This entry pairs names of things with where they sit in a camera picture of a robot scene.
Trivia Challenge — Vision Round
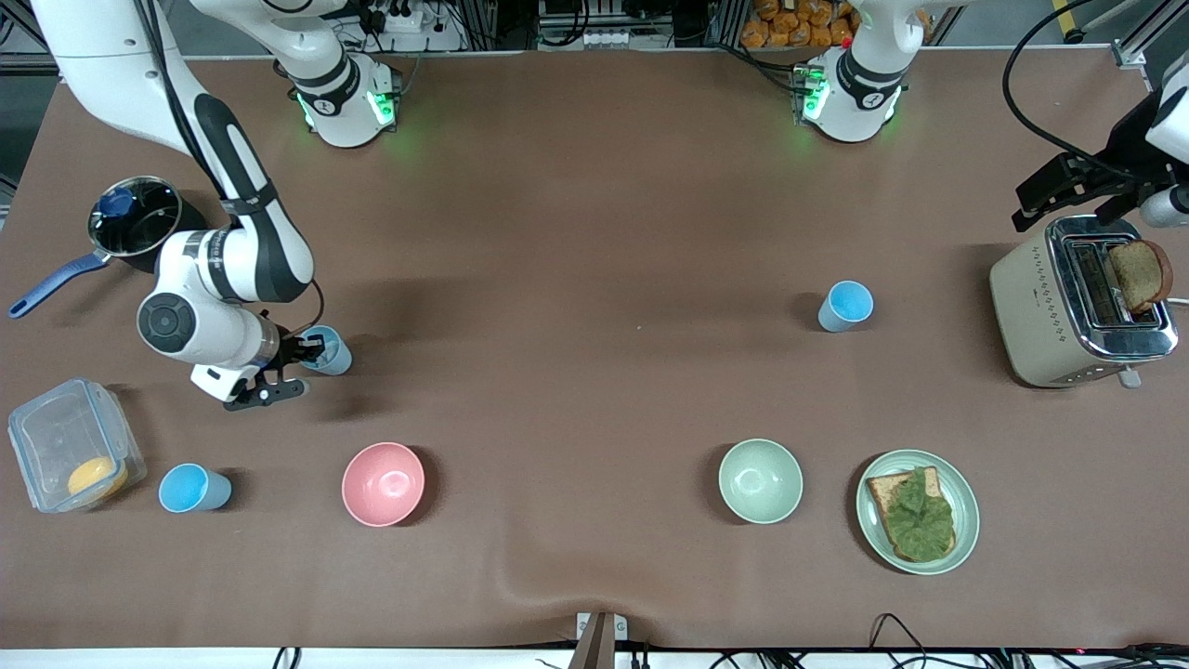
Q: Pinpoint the blue cup with white inside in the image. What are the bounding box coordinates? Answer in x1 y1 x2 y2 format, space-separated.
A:
299 325 354 376

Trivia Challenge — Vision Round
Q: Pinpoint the blue plastic cup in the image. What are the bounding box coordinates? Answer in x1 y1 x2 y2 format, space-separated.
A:
817 281 875 334
158 463 233 514

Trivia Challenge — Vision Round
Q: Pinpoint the beige chrome toaster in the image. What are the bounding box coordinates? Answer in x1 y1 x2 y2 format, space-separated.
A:
988 215 1181 389

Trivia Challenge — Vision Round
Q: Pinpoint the dark brown toast slice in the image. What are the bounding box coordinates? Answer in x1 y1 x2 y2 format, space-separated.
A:
1107 239 1174 314

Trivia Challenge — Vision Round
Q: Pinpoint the pink bowl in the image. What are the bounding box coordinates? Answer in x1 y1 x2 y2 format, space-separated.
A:
341 441 426 528

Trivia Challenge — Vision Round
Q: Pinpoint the yellow round food piece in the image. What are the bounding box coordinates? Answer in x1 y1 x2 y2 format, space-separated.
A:
67 455 129 503

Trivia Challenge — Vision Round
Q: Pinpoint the clear plastic container blue seal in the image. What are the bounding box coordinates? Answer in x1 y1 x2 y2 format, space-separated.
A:
7 377 148 515

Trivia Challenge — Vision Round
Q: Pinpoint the pale green plate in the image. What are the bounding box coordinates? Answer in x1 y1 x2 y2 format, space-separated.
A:
856 450 981 576

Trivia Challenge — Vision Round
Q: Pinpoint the bag of orange buns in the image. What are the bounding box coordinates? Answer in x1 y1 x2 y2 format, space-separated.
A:
740 0 860 49

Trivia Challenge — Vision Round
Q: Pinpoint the brown bread slice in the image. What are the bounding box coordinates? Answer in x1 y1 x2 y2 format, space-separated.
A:
866 467 958 563

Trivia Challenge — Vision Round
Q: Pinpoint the green lettuce leaf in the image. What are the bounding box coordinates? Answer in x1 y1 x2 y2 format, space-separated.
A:
884 467 956 561

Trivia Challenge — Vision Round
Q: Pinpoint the pale green bowl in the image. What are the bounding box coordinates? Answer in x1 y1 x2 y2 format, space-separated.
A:
718 439 804 525

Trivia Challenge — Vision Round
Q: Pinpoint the aluminium frame profile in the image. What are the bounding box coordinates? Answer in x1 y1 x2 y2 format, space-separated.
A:
1113 0 1189 68

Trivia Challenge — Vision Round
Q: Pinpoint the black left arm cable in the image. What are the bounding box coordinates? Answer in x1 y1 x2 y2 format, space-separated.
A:
1001 0 1139 182

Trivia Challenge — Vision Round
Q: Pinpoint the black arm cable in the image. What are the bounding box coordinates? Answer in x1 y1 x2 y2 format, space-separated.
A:
135 0 326 340
1001 0 1139 182

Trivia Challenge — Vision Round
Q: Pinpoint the dark saucepan with blue handle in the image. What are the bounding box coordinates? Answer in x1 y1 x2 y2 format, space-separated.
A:
7 175 210 320

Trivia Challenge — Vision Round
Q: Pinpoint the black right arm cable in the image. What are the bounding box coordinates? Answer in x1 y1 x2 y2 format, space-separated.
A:
135 0 326 340

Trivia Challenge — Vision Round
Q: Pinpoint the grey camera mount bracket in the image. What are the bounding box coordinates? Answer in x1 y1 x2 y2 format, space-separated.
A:
575 611 629 669

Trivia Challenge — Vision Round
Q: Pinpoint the black looped cable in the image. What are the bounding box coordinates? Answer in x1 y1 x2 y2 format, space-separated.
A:
869 613 930 669

